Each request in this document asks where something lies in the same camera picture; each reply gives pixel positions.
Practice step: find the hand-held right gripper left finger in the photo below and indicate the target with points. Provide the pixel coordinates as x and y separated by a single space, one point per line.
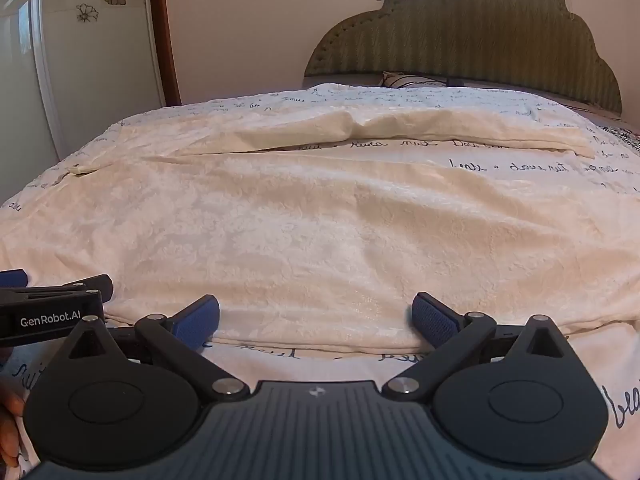
200 321

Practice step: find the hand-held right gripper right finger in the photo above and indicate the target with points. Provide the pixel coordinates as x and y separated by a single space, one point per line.
434 320

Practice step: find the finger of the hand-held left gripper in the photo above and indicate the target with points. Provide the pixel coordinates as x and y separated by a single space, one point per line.
12 277
92 285

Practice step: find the cream textured pants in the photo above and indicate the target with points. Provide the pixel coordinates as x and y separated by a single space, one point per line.
320 220

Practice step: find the person's left hand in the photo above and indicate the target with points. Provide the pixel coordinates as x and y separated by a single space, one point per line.
10 425

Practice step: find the white script print blanket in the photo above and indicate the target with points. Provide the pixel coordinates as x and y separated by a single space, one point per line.
310 361

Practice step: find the striped pillow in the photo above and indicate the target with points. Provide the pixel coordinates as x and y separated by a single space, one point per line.
412 80

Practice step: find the dark patterned bed sheet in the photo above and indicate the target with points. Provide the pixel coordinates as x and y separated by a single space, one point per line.
622 136

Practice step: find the beige scalloped headboard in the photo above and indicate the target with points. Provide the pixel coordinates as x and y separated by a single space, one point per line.
475 25

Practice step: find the brown wooden wardrobe frame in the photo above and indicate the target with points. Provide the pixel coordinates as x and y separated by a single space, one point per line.
167 35

